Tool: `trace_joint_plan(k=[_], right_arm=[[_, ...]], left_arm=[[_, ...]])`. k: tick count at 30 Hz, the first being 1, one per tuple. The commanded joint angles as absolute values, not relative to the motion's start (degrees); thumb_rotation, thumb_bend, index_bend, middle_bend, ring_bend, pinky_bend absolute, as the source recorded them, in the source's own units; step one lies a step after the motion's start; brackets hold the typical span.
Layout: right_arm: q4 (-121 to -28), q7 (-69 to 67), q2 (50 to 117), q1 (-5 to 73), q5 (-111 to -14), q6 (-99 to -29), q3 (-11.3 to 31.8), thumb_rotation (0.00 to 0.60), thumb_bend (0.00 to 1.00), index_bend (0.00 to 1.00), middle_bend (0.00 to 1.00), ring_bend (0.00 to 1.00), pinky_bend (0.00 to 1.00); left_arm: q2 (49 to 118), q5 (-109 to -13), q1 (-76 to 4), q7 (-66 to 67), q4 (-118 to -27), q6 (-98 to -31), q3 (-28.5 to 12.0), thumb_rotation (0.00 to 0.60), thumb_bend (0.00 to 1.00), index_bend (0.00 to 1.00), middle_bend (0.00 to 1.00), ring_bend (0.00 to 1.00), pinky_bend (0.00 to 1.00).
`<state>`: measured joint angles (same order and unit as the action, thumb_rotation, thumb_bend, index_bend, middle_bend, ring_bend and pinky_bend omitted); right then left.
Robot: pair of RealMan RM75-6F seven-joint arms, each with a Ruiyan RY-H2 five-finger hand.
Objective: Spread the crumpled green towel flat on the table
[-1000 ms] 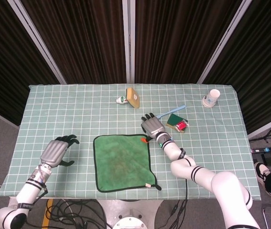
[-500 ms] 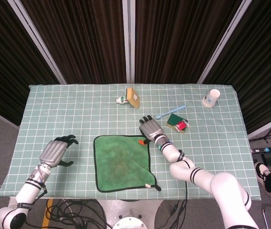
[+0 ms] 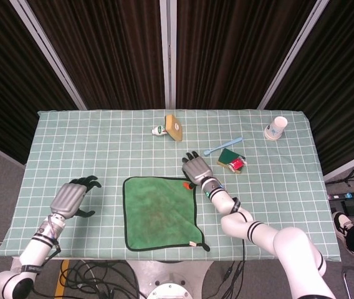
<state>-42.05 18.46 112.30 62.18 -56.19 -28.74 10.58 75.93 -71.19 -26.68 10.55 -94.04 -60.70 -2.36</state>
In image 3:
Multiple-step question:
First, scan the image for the white paper cup blue flower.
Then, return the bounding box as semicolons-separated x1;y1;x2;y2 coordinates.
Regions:
264;116;288;141

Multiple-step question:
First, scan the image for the small red packet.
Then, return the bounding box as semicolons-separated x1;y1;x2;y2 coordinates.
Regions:
228;156;247;172

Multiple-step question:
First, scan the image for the white and black sneaker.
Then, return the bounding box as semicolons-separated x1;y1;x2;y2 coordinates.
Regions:
332;211;354;257

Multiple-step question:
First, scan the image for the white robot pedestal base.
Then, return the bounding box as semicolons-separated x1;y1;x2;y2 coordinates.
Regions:
126;260;216;299

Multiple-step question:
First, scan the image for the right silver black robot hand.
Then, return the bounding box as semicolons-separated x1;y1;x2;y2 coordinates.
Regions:
181;151;214;190

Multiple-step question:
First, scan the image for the black power strip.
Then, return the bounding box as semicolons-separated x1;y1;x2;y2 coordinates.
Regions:
328;189;354;202

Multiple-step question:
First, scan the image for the white partition post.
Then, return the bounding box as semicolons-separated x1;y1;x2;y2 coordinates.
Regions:
160;0;178;110
9;0;88;110
257;0;327;110

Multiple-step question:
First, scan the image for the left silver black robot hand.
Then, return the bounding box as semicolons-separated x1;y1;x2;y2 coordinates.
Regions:
49;175;102;219

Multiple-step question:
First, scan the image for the blue plastic spoon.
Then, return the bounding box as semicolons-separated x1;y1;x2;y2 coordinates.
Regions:
203;137;244;156

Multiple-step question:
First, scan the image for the green cloth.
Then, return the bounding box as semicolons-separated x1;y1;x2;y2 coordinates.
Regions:
122;176;211;252

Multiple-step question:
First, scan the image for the green checked tablecloth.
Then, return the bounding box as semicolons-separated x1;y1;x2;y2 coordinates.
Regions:
0;108;342;262

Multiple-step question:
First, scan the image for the green and yellow sponge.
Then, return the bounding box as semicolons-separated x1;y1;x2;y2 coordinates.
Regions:
217;148;246;174

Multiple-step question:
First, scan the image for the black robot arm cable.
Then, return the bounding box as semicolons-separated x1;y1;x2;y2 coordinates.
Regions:
217;214;248;299

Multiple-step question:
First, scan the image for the yellow sponge with round label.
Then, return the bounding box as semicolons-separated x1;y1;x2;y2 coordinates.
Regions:
164;114;183;143

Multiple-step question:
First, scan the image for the dark ribbed partition panel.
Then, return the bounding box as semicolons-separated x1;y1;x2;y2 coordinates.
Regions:
176;0;317;110
26;0;166;110
0;0;79;164
265;0;354;175

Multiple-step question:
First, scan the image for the black floor cable tangle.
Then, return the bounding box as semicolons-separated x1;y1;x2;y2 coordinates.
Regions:
60;260;141;299

